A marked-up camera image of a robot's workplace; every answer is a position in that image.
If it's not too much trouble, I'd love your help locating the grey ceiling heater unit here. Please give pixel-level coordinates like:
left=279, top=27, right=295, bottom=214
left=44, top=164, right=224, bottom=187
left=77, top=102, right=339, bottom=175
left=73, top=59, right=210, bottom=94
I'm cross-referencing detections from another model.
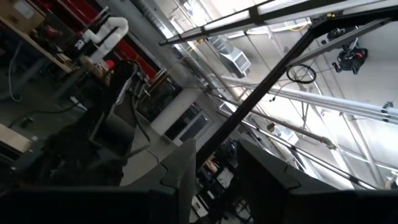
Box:
left=208, top=35, right=252, bottom=78

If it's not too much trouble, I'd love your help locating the white LED light bar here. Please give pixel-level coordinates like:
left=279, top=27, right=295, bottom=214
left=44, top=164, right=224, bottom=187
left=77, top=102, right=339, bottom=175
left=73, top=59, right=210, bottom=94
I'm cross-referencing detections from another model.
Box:
left=203, top=11, right=251, bottom=31
left=256, top=0, right=312, bottom=15

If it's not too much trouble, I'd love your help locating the coiled black gantry cable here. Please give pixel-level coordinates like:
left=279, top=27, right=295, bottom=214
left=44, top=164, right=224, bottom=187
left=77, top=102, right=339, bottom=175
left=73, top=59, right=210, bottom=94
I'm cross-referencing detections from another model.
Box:
left=285, top=63, right=317, bottom=85

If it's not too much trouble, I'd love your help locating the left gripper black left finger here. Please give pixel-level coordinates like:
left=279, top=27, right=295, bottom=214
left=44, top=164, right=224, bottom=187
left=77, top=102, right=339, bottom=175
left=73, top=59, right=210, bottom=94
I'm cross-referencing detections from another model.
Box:
left=124, top=139, right=197, bottom=224

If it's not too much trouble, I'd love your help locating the black overhead camera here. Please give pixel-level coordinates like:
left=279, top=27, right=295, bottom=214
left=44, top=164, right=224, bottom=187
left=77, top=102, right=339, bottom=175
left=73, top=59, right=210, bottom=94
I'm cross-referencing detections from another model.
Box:
left=331, top=27, right=369, bottom=75

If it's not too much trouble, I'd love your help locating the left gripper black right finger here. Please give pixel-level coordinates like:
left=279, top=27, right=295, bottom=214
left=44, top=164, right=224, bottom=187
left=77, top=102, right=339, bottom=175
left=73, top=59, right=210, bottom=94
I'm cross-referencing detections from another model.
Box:
left=238, top=139, right=338, bottom=224

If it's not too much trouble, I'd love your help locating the black aluminium rig frame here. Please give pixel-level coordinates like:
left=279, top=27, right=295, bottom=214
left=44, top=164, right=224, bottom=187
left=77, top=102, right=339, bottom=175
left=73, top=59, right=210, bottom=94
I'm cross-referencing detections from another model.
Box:
left=158, top=0, right=398, bottom=170

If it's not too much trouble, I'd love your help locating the white jointed tube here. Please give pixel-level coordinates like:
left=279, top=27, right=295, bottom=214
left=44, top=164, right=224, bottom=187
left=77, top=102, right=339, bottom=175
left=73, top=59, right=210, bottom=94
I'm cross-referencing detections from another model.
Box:
left=74, top=17, right=130, bottom=65

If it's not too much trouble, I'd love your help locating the large silver ceiling pipe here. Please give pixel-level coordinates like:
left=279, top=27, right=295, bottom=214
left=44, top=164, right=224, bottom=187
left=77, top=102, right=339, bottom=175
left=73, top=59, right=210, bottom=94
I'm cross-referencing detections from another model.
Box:
left=217, top=76, right=398, bottom=125

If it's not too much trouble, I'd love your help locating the white round column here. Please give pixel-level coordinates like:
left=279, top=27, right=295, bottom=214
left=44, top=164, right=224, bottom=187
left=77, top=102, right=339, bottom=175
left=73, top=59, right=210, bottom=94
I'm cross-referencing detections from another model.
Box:
left=150, top=88, right=203, bottom=136

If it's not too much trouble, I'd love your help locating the cardboard box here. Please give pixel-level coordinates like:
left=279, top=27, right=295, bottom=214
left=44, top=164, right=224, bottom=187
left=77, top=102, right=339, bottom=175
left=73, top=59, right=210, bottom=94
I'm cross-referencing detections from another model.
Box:
left=0, top=0, right=46, bottom=35

